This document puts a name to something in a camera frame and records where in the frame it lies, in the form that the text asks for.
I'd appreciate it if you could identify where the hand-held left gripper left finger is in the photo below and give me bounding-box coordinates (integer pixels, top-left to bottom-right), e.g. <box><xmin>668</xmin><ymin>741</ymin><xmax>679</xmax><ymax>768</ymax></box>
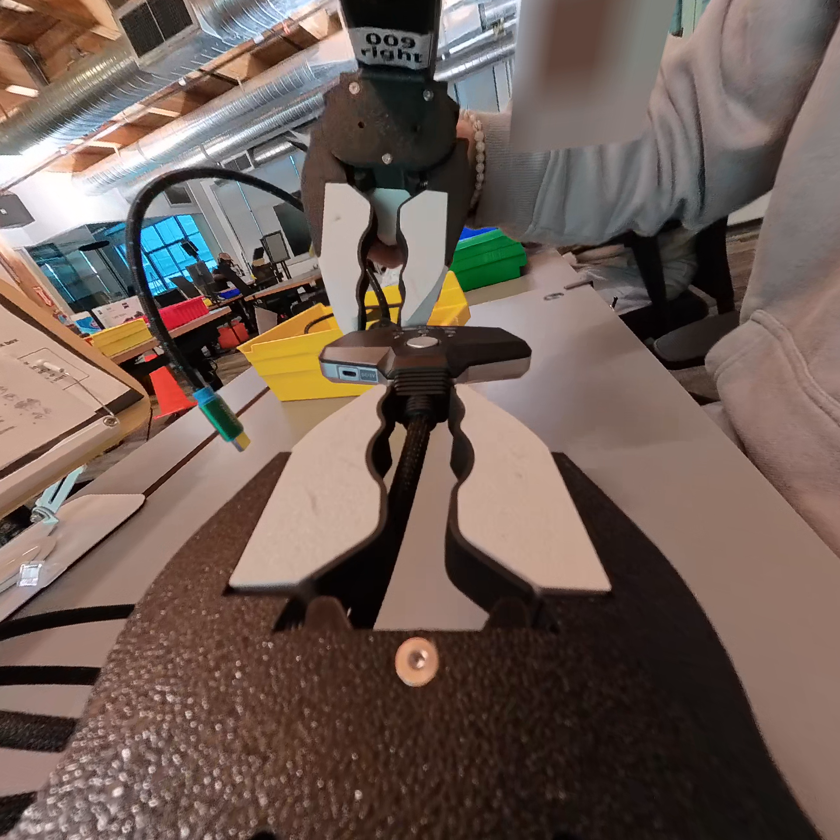
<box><xmin>226</xmin><ymin>386</ymin><xmax>398</xmax><ymax>598</ymax></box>

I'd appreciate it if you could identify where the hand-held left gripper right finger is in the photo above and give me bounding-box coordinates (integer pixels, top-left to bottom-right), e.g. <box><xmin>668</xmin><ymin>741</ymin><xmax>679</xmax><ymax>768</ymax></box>
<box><xmin>446</xmin><ymin>386</ymin><xmax>614</xmax><ymax>598</ymax></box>

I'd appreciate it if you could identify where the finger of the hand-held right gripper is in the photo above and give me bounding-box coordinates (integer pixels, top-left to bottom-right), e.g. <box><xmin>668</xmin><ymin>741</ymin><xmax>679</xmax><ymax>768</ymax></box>
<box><xmin>323</xmin><ymin>182</ymin><xmax>376</xmax><ymax>334</ymax></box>
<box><xmin>397</xmin><ymin>190</ymin><xmax>451</xmax><ymax>324</ymax></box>

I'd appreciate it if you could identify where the grey and black adapter box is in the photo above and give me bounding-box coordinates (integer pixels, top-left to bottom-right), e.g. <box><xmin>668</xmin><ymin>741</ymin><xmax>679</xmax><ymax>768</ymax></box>
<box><xmin>319</xmin><ymin>325</ymin><xmax>532</xmax><ymax>421</ymax></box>

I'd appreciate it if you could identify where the thin black cable green plug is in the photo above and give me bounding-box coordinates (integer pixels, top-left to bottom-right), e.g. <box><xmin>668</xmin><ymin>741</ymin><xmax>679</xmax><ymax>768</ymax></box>
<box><xmin>126</xmin><ymin>167</ymin><xmax>398</xmax><ymax>454</ymax></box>

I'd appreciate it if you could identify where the person's right forearm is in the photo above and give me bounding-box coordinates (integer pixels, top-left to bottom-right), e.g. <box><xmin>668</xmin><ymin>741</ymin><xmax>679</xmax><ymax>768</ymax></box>
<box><xmin>472</xmin><ymin>0</ymin><xmax>840</xmax><ymax>245</ymax></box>

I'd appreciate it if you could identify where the grey desk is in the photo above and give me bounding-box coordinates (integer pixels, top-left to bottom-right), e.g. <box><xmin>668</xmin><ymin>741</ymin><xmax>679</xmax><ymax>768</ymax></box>
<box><xmin>0</xmin><ymin>249</ymin><xmax>840</xmax><ymax>840</ymax></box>

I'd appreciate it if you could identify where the green plastic bin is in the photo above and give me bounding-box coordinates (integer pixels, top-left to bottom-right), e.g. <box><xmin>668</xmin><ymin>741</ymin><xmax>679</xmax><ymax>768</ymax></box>
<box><xmin>449</xmin><ymin>231</ymin><xmax>528</xmax><ymax>291</ymax></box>

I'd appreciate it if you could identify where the red plastic bin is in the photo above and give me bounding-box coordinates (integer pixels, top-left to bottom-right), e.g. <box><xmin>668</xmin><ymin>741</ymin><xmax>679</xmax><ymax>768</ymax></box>
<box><xmin>157</xmin><ymin>295</ymin><xmax>207</xmax><ymax>330</ymax></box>

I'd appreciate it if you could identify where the orange cone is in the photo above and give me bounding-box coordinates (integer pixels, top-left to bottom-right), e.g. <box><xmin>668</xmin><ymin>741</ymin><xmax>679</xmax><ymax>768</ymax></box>
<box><xmin>150</xmin><ymin>366</ymin><xmax>198</xmax><ymax>419</ymax></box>

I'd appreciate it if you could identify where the blue paned window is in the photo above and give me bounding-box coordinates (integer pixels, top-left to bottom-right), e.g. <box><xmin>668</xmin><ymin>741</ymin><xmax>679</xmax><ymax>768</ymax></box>
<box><xmin>39</xmin><ymin>217</ymin><xmax>201</xmax><ymax>309</ymax></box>

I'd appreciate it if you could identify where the wooden board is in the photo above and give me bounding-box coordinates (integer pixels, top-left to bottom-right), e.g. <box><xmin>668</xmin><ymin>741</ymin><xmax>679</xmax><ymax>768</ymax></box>
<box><xmin>0</xmin><ymin>276</ymin><xmax>153</xmax><ymax>519</ymax></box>

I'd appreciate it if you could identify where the white metal plate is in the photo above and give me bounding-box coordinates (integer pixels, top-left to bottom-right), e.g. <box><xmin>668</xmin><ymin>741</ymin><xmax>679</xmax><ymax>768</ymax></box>
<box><xmin>0</xmin><ymin>492</ymin><xmax>147</xmax><ymax>595</ymax></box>

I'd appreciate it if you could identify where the black office chair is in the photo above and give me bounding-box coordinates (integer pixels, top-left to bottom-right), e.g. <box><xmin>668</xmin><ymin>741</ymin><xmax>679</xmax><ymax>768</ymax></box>
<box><xmin>623</xmin><ymin>217</ymin><xmax>742</xmax><ymax>368</ymax></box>

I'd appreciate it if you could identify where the small yellow plastic bin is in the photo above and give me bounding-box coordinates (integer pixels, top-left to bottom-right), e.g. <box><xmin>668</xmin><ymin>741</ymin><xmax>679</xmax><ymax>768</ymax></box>
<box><xmin>88</xmin><ymin>319</ymin><xmax>152</xmax><ymax>358</ymax></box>

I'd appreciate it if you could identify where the black ceiling vent grille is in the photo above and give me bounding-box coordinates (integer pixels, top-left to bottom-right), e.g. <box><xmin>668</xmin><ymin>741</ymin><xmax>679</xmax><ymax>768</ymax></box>
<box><xmin>118</xmin><ymin>0</ymin><xmax>198</xmax><ymax>58</ymax></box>

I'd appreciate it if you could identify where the teal clamp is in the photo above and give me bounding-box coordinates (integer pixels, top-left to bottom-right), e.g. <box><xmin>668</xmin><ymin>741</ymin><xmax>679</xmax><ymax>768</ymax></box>
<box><xmin>29</xmin><ymin>466</ymin><xmax>86</xmax><ymax>526</ymax></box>

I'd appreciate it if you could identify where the person's grey hoodie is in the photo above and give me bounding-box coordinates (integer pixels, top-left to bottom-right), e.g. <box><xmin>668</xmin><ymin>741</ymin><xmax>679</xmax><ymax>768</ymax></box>
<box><xmin>705</xmin><ymin>98</ymin><xmax>840</xmax><ymax>651</ymax></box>

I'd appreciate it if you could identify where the white printed paper sheet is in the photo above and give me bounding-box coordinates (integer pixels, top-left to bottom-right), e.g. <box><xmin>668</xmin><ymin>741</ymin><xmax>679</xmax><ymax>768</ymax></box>
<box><xmin>0</xmin><ymin>305</ymin><xmax>148</xmax><ymax>470</ymax></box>

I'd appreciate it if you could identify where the beaded bracelet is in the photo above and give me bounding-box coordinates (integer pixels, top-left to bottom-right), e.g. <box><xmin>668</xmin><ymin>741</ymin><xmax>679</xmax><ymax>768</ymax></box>
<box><xmin>458</xmin><ymin>109</ymin><xmax>488</xmax><ymax>212</ymax></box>

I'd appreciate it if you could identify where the long silver air duct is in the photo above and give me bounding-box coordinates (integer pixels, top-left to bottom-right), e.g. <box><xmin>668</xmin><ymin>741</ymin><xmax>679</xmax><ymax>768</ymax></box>
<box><xmin>79</xmin><ymin>39</ymin><xmax>355</xmax><ymax>196</ymax></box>

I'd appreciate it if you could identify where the large silver air duct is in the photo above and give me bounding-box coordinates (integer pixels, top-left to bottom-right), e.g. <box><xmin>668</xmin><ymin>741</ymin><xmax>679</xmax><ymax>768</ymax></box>
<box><xmin>0</xmin><ymin>49</ymin><xmax>158</xmax><ymax>156</ymax></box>

